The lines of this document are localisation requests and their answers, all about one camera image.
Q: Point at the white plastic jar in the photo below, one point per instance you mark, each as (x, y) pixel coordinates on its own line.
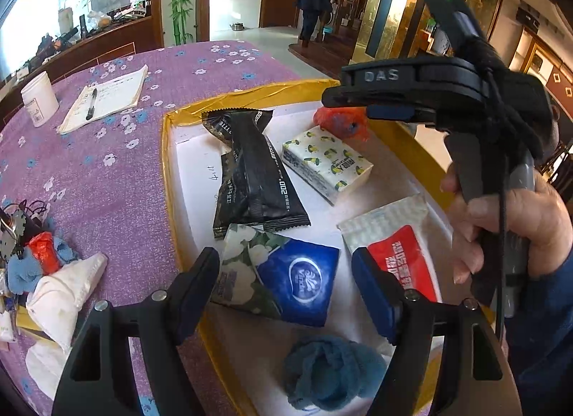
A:
(39, 98)

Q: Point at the blue tissue pack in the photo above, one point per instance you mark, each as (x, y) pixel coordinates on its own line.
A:
(291, 277)

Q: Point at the metal kettle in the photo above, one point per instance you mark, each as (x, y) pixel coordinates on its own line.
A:
(237, 27)

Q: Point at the yellow-edged white cardboard box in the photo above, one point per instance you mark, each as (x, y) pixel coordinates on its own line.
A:
(197, 160)

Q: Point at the person's right forearm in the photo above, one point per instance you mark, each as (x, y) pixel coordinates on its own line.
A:
(546, 331)

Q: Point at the small red plastic scrap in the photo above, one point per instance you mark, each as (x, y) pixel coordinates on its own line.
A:
(42, 252)

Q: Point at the golden pillar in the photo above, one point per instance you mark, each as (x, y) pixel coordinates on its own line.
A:
(385, 4)

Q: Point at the white plastic bag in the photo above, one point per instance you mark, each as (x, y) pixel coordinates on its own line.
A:
(62, 295)

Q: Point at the person's right hand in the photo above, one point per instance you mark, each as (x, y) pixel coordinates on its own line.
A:
(550, 228)

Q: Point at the blue fluffy cloth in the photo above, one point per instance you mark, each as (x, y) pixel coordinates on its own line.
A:
(22, 270)

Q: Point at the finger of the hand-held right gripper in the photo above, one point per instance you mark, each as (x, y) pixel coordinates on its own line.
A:
(389, 111)

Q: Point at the lemon print tissue pack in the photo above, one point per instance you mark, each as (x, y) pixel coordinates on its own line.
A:
(322, 160)

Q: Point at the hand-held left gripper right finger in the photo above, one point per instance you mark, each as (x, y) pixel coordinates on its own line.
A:
(374, 295)

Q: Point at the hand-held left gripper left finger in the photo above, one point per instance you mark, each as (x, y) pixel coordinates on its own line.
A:
(201, 290)

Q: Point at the wooden sideboard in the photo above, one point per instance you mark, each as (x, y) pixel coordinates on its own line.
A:
(112, 46)

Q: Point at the black wipes packet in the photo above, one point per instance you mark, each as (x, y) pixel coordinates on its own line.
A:
(226, 203)
(259, 165)

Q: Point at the red and white tissue pack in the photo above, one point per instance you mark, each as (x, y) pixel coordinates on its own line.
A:
(403, 246)

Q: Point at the white notepad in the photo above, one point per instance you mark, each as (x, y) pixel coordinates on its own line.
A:
(118, 93)

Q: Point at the blue fuzzy towel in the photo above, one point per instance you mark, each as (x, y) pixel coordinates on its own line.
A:
(331, 371)

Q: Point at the black pen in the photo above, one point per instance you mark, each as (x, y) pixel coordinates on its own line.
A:
(91, 104)

